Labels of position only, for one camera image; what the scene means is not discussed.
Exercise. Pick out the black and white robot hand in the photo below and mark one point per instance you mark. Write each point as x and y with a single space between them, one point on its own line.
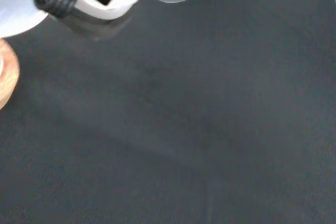
110 6

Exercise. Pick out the clear plastic funnel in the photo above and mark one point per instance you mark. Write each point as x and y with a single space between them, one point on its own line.
13 6

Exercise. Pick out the black bench cloth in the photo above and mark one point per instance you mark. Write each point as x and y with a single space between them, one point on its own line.
183 116

